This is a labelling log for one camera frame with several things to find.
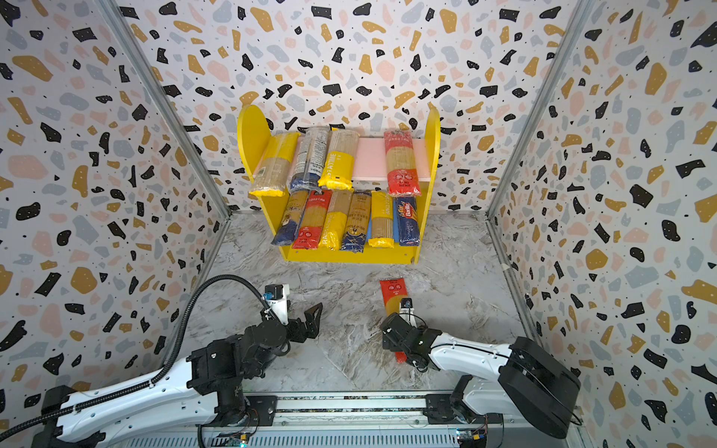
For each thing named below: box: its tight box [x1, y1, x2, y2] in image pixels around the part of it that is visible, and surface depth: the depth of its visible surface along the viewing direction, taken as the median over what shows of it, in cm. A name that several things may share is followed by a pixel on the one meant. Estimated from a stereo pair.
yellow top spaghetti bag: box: [250, 132, 301, 197], surface depth 75 cm
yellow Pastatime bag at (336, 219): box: [318, 188, 354, 252], surface depth 99 cm
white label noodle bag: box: [287, 125, 331, 195], surface depth 76 cm
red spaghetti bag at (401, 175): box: [383, 128, 422, 197], surface depth 75 cm
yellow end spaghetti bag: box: [318, 128, 360, 191], surface depth 77 cm
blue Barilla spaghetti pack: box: [393, 196, 422, 247], surface depth 97 cm
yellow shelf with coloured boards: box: [238, 104, 441, 265], surface depth 85 cm
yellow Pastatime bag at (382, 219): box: [367, 189, 394, 249], surface depth 99 cm
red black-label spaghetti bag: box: [293, 189, 334, 251], surface depth 98 cm
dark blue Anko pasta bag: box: [270, 190, 310, 246], surface depth 97 cm
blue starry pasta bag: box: [339, 189, 373, 253], surface depth 97 cm
